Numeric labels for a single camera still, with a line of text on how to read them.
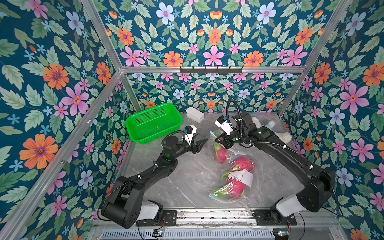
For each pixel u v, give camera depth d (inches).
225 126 26.3
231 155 32.1
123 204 16.5
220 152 32.3
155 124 43.3
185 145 27.6
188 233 27.7
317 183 15.8
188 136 27.1
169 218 28.9
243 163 32.4
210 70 36.0
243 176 30.0
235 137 25.4
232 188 28.7
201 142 28.4
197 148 28.3
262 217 28.7
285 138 35.8
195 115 45.2
